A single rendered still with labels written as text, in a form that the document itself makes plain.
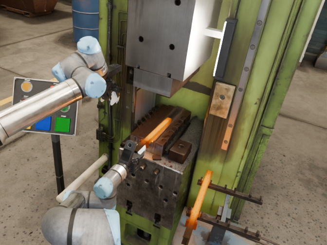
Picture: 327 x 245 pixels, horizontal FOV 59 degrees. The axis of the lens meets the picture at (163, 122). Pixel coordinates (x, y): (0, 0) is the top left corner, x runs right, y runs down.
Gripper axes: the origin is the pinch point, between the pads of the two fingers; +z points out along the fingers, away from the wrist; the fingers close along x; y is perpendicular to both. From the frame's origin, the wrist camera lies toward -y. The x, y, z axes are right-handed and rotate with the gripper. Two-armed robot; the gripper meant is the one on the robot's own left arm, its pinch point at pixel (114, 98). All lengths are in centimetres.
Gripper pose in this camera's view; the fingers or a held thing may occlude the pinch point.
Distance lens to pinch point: 134.4
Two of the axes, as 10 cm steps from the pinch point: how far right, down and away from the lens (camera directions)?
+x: 9.0, 3.1, -3.1
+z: 1.0, 5.5, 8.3
